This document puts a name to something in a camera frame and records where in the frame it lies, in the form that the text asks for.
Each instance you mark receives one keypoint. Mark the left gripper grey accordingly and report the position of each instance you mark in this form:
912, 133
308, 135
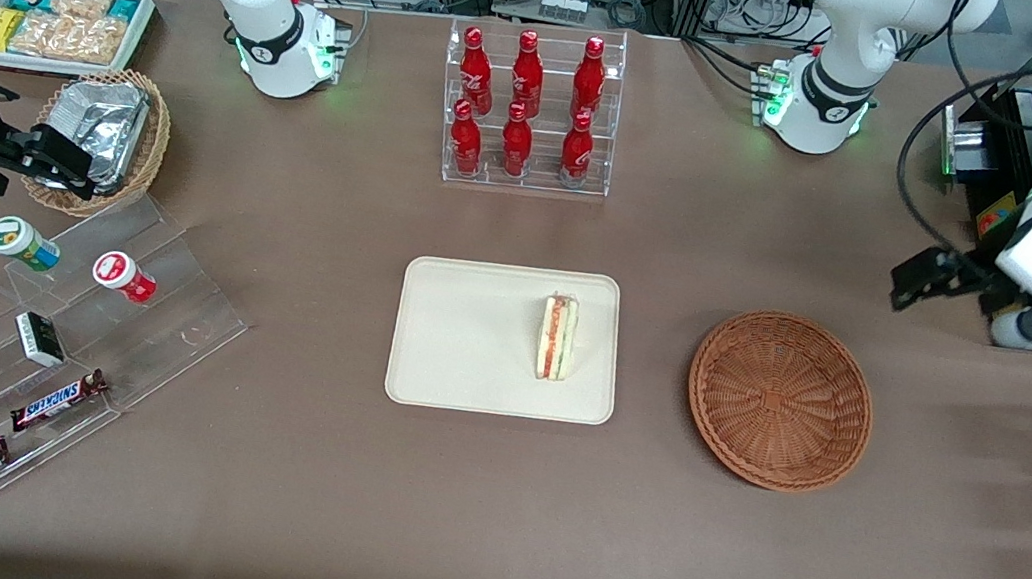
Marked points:
974, 270

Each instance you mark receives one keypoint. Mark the triangular sandwich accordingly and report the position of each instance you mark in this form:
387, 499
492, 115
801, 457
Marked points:
557, 341

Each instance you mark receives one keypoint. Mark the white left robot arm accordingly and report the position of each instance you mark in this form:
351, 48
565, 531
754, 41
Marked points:
845, 33

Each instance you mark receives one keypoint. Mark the tan wicker basket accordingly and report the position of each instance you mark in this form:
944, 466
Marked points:
156, 138

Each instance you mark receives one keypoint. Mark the brown wicker basket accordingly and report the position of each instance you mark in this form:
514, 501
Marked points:
778, 402

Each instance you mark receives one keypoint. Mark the cream plastic tray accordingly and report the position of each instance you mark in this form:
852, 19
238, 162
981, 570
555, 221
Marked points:
469, 334

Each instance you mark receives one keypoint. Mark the silver foil wrapped packet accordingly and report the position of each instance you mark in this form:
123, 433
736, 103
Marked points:
100, 120

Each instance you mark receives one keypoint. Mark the green lid yogurt cup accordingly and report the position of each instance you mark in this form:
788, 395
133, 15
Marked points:
18, 240

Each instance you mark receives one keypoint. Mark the large clear cracker bag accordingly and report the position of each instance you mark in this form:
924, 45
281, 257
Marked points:
72, 38

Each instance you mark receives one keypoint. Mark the yellow snack packet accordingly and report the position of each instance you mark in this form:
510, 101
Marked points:
3, 31

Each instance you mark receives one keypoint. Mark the silver device with green light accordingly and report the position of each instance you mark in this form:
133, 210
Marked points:
965, 146

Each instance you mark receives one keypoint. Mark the red lid yogurt cup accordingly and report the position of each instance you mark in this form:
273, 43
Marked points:
119, 273

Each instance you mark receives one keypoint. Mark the small clear cracker bag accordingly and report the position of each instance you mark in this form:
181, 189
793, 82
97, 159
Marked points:
82, 3

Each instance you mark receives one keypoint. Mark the white snack bin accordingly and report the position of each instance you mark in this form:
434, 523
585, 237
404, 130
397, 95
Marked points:
141, 25

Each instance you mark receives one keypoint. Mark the small black carton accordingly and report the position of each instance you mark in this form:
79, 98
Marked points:
39, 339

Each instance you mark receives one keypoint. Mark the clear acrylic step display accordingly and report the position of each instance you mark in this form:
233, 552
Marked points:
169, 312

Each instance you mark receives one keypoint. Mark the red cola bottle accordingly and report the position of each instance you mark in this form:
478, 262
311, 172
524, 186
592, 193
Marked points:
466, 143
577, 152
589, 78
477, 72
516, 146
528, 74

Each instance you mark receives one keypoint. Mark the clear acrylic bottle rack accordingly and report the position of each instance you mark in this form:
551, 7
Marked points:
541, 182

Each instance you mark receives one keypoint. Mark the white power strip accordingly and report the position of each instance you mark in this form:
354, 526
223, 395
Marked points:
563, 6

